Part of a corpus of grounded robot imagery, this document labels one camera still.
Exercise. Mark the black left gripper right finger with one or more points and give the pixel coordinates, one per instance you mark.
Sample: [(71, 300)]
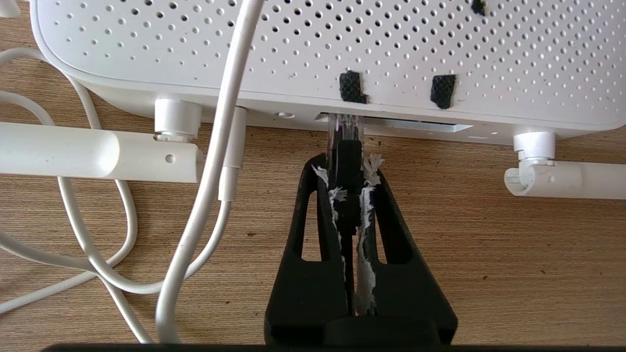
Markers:
[(415, 303)]

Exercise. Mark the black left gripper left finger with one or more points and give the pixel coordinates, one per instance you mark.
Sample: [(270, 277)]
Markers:
[(303, 303)]

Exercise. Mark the small black connector front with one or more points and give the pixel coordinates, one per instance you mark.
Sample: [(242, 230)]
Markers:
[(346, 166)]

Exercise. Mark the white wifi router with antennas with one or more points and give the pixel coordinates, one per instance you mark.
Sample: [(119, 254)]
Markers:
[(391, 49)]

